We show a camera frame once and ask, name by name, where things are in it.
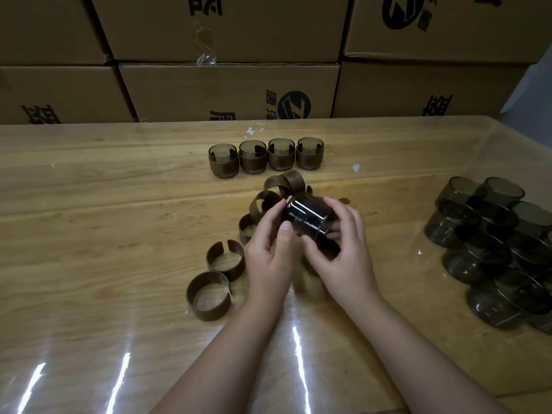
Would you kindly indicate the person's right hand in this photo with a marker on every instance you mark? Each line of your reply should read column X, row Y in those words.
column 351, row 271

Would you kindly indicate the person's left hand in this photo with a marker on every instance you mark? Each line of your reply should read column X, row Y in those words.
column 267, row 271

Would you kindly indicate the smoky tinted glass cup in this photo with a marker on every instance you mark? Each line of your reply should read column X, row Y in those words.
column 223, row 149
column 309, row 142
column 308, row 213
column 252, row 145
column 281, row 143

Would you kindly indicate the pile of brown sleeve rings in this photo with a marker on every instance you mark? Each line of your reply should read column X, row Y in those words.
column 296, row 181

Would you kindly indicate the cluster of smoky glass cups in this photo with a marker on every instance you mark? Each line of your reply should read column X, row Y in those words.
column 474, row 254

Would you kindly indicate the person's left forearm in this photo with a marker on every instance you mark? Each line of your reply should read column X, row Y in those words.
column 215, row 366

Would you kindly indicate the person's right forearm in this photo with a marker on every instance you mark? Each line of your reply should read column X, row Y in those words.
column 422, row 362

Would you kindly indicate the white paper scrap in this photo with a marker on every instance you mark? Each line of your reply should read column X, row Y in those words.
column 252, row 131

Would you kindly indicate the stack of brown cardboard boxes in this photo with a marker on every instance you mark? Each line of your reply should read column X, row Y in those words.
column 233, row 90

